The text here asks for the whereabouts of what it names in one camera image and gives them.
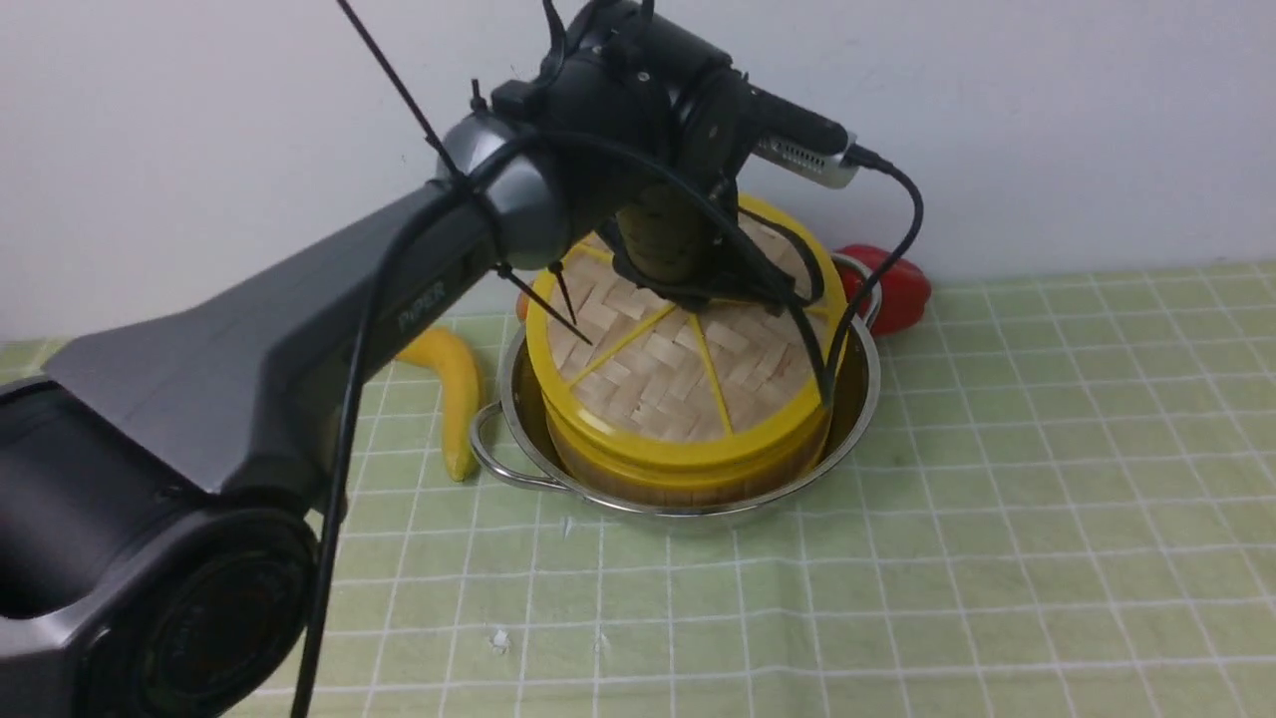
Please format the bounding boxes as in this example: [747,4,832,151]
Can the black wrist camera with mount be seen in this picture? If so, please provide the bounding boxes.
[746,85,857,189]

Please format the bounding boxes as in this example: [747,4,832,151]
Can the red bell pepper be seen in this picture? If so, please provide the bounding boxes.
[832,244,931,339]

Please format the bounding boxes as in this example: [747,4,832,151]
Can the yellow woven bamboo steamer lid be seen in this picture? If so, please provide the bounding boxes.
[523,235,832,485]

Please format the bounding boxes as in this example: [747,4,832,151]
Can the yellow bamboo steamer basket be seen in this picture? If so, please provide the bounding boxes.
[545,406,832,509]

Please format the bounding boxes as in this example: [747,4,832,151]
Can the black camera cable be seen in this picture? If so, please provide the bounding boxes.
[819,145,925,406]

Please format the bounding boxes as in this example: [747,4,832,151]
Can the stainless steel pot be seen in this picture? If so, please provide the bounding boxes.
[470,251,884,531]

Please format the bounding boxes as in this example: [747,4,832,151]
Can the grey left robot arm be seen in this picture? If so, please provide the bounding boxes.
[3,1,775,717]

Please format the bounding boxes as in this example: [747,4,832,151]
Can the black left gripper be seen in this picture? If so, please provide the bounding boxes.
[610,182,809,309]

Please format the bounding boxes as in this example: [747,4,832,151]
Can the yellow banana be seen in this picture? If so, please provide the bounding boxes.
[397,326,484,483]

